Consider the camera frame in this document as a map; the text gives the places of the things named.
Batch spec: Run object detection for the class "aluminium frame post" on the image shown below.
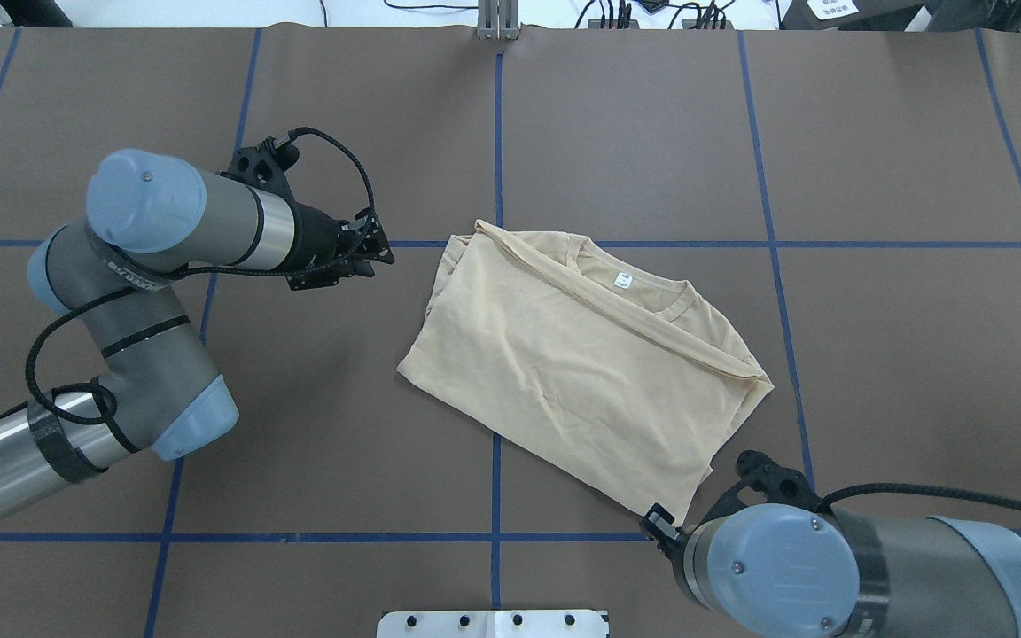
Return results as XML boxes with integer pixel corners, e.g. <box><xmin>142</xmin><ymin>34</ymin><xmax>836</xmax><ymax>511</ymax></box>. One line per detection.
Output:
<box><xmin>477</xmin><ymin>0</ymin><xmax>521</xmax><ymax>42</ymax></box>

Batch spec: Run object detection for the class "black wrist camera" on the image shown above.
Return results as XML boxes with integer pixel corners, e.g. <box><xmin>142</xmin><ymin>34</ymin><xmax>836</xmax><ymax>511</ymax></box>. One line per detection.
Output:
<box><xmin>218</xmin><ymin>135</ymin><xmax>300</xmax><ymax>198</ymax></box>
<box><xmin>700</xmin><ymin>451</ymin><xmax>822</xmax><ymax>524</ymax></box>

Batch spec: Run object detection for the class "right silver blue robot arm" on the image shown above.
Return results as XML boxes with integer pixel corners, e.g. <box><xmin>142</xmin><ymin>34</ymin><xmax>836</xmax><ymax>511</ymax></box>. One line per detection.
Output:
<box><xmin>640</xmin><ymin>503</ymin><xmax>1021</xmax><ymax>637</ymax></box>

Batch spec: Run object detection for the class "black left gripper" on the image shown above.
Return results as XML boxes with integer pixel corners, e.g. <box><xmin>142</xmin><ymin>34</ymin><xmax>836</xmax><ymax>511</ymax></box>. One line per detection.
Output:
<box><xmin>284</xmin><ymin>203</ymin><xmax>394</xmax><ymax>291</ymax></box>

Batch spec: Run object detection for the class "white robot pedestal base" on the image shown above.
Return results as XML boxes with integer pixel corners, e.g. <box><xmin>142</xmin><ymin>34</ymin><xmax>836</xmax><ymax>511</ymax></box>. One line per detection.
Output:
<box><xmin>376</xmin><ymin>609</ymin><xmax>612</xmax><ymax>637</ymax></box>

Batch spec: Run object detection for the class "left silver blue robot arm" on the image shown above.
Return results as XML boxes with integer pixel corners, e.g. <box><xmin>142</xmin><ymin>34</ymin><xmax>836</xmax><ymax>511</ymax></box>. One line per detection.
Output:
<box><xmin>0</xmin><ymin>134</ymin><xmax>394</xmax><ymax>518</ymax></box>

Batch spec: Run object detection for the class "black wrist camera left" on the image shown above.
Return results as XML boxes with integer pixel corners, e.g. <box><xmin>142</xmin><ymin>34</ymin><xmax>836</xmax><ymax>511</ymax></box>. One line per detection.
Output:
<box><xmin>218</xmin><ymin>135</ymin><xmax>300</xmax><ymax>198</ymax></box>

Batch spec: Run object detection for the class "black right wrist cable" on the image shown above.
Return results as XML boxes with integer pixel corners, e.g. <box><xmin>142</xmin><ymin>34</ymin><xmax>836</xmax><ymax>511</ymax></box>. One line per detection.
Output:
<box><xmin>816</xmin><ymin>483</ymin><xmax>1021</xmax><ymax>559</ymax></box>

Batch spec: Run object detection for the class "cream long-sleeve printed shirt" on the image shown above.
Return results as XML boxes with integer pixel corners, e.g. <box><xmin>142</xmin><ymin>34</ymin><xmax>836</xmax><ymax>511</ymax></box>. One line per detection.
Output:
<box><xmin>397</xmin><ymin>220</ymin><xmax>774</xmax><ymax>517</ymax></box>

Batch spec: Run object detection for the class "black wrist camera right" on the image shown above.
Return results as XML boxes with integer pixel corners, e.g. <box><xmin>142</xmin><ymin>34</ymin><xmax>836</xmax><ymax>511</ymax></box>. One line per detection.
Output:
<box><xmin>700</xmin><ymin>451</ymin><xmax>822</xmax><ymax>524</ymax></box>

